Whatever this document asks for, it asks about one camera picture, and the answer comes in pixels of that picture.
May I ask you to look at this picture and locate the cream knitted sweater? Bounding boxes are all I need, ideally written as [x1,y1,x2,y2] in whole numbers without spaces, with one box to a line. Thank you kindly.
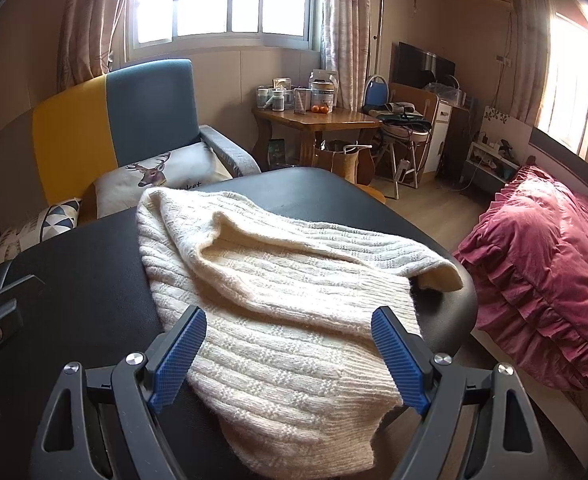
[136,188,462,479]

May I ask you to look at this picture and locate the black leather folding bench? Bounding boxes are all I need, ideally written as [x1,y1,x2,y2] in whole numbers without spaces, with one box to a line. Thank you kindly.
[0,166,479,480]

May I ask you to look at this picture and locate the triangle pattern cushion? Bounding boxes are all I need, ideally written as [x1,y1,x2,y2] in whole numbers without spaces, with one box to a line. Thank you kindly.
[0,197,82,264]

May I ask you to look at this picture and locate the tricolour fabric sofa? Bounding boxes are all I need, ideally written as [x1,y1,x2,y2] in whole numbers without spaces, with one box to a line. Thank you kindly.
[0,58,260,236]

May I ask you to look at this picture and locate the deer print cushion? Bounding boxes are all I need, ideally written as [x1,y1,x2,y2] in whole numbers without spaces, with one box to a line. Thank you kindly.
[94,142,232,218]

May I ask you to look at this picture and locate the red ruffled bed cover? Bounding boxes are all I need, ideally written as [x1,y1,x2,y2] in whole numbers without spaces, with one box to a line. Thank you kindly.
[454,166,588,391]

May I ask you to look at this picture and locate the white low shelf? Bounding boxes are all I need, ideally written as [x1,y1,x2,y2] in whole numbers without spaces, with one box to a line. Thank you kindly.
[461,105,532,194]

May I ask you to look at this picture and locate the left window curtain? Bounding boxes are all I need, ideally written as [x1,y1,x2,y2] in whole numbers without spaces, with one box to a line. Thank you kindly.
[57,0,126,92]

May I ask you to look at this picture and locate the window curtain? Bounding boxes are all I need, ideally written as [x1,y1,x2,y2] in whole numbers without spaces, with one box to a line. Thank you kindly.
[57,0,126,92]
[510,0,552,126]

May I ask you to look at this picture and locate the blue backed chair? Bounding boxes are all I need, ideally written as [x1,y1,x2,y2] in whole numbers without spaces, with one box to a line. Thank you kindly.
[361,75,433,198]

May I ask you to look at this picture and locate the wooden side table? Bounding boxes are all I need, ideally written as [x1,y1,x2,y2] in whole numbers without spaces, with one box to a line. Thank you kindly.
[251,107,379,170]

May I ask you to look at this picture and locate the oranges on table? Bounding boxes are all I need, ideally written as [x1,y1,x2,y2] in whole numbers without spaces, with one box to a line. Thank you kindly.
[311,105,330,114]

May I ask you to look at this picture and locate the black television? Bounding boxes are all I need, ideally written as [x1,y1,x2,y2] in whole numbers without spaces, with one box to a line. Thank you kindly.
[389,42,460,89]

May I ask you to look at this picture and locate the large clear jar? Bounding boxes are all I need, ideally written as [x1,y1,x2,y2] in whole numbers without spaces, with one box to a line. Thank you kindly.
[309,68,338,114]

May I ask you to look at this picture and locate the right window curtain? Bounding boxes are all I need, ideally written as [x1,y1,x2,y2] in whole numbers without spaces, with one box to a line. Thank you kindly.
[510,0,552,126]

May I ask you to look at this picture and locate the middle floral curtain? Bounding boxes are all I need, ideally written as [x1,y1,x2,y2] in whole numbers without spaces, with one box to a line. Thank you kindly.
[320,0,371,112]

